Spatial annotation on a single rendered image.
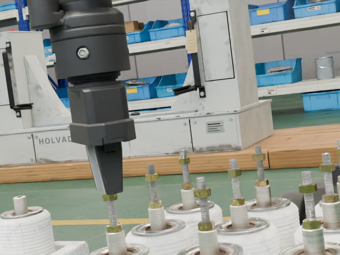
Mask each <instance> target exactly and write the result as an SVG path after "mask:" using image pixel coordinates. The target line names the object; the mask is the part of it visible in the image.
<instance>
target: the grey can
mask: <svg viewBox="0 0 340 255"><path fill-rule="evenodd" d="M315 64H316V71H317V80H326V79H333V78H335V77H334V67H333V64H334V59H333V56H330V57H322V58H315Z"/></svg>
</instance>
